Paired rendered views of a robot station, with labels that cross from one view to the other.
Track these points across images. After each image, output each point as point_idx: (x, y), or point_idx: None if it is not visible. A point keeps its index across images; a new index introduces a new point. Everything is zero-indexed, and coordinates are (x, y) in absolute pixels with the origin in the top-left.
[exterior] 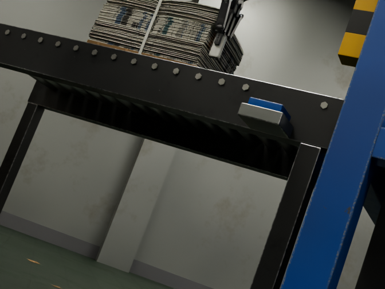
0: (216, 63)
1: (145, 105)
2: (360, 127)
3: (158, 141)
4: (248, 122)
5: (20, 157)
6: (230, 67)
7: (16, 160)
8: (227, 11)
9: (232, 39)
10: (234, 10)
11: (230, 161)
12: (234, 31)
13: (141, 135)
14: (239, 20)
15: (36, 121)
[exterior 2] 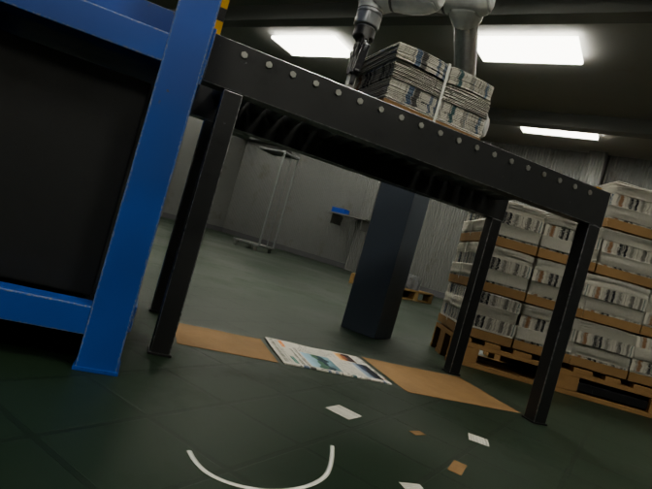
0: (369, 87)
1: (334, 163)
2: None
3: (452, 174)
4: (244, 137)
5: (568, 283)
6: (388, 69)
7: (562, 288)
8: (348, 62)
9: (379, 55)
10: (351, 54)
11: (363, 143)
12: (356, 61)
13: (461, 179)
14: (359, 50)
15: (579, 241)
